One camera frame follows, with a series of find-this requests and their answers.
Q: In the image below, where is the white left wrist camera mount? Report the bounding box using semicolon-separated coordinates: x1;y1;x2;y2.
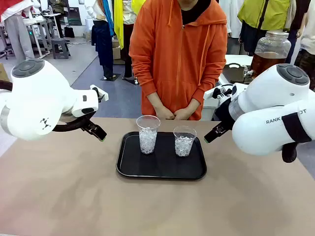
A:
90;85;109;103

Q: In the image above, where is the mannequin in lime jacket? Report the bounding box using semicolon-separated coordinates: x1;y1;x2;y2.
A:
237;0;296;56

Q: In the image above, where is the grey plastic stool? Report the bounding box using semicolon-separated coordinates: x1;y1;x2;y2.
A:
51;38;71;59

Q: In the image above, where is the person's left hand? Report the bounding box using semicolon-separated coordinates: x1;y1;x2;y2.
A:
173;102;201;121

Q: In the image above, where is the glass tea dispenser jar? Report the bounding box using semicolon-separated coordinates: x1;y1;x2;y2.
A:
243;30;292;80

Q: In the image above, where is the white hanging garment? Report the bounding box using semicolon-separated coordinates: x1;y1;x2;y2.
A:
218;0;244;39

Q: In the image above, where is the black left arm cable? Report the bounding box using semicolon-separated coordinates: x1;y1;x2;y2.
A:
52;112;98;133

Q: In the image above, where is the person's left forearm orange sleeve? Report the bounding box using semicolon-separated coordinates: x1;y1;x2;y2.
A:
191;71;220;105

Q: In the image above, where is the mannequin in cream top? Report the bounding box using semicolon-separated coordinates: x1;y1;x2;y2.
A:
294;0;315;90

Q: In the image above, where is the blue hanging scarf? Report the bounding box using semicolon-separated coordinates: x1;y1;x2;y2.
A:
102;0;115;36

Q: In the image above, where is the small cardboard box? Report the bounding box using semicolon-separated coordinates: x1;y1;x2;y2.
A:
112;39;122;59

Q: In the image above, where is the tall clear plastic ice cup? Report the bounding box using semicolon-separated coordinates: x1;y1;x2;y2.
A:
136;115;161;155

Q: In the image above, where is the person in orange hoodie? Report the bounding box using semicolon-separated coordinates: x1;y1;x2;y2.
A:
128;0;228;121

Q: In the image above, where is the yellow hanging garment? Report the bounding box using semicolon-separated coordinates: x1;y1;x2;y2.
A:
113;0;142;50

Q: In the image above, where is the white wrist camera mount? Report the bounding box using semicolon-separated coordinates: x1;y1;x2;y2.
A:
90;85;109;103
212;83;238;100

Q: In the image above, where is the mannequin in blue dress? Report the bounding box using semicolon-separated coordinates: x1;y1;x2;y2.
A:
91;19;115;80

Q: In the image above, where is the flat brown cardboard piece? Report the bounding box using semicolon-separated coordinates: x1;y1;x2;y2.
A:
0;62;11;83

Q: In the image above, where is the figure in grey trousers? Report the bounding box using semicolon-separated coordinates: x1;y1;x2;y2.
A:
1;7;35;62

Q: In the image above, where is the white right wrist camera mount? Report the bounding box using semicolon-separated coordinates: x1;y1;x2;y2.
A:
212;83;238;100

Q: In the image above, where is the black plastic serving tray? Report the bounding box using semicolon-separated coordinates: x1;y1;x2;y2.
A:
116;131;207;180

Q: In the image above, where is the person's right hand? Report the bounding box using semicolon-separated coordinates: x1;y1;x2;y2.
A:
154;103;176;120

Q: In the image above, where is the dark brown serving tray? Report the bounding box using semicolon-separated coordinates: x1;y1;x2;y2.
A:
222;63;254;86

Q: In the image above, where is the black slanted pole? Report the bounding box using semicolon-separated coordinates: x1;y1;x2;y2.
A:
255;0;269;31

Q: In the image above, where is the person's right forearm orange sleeve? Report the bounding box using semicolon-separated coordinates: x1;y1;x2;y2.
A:
140;71;161;107

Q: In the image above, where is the black bag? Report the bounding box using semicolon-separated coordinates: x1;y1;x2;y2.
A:
63;24;75;39

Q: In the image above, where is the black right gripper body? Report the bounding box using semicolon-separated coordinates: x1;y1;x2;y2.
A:
216;97;235;129

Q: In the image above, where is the mannequin in dark skirt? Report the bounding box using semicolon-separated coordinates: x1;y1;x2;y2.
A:
122;0;140;86

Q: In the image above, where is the dark wall panel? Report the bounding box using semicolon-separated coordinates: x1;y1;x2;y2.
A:
66;6;83;27

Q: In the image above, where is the white workbench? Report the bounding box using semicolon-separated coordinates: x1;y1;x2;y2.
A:
23;13;62;59

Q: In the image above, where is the short clear plastic ice cup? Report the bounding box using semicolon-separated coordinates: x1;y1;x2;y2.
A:
173;126;197;157

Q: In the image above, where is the white side table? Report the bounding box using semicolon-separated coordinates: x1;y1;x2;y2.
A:
203;54;255;121

